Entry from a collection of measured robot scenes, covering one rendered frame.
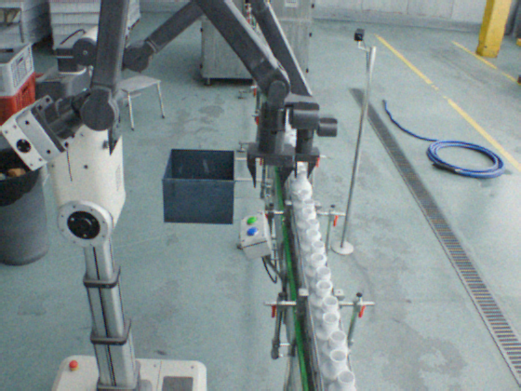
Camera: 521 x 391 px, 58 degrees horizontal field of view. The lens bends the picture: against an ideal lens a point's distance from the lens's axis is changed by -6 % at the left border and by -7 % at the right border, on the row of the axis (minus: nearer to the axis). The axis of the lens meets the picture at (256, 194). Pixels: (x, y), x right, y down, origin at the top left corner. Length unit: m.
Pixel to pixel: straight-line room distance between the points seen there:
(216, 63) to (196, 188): 4.29
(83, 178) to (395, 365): 1.92
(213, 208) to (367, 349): 1.15
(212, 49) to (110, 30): 5.27
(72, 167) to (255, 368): 1.58
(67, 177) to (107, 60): 0.41
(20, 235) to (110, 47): 2.30
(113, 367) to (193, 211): 0.76
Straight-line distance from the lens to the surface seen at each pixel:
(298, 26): 6.28
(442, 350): 2.90
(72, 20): 8.17
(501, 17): 10.28
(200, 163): 2.45
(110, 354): 1.85
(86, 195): 1.40
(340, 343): 1.14
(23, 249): 3.31
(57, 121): 1.14
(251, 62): 1.05
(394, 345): 2.83
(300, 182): 1.68
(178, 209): 2.23
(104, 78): 1.08
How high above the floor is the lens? 1.96
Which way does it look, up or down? 30 degrees down
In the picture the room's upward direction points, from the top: 3 degrees clockwise
